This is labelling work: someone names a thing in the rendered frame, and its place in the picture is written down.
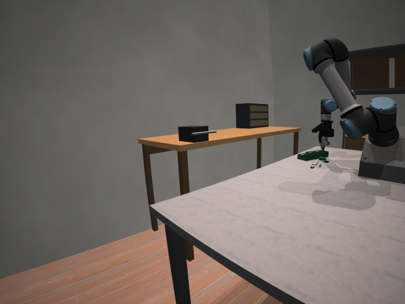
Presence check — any green rack of bins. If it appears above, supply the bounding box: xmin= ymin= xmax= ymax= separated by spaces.
xmin=297 ymin=150 xmax=329 ymax=161

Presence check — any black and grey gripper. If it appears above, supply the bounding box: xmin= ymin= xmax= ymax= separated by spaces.
xmin=319 ymin=120 xmax=334 ymax=151

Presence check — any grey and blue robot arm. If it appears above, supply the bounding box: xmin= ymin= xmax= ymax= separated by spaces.
xmin=303 ymin=38 xmax=399 ymax=147

